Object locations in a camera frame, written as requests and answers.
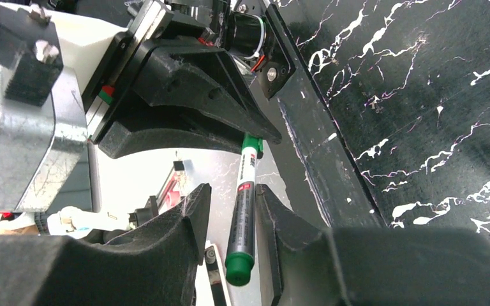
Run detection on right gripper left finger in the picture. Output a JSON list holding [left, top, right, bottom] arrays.
[[0, 184, 212, 305]]

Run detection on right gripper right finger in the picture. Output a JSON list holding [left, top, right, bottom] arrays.
[[256, 184, 490, 305]]

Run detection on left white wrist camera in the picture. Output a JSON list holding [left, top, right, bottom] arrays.
[[0, 0, 128, 213]]

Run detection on green whiteboard marker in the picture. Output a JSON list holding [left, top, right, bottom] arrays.
[[225, 134, 263, 287]]

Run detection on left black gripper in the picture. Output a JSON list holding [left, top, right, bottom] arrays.
[[82, 1, 281, 159]]

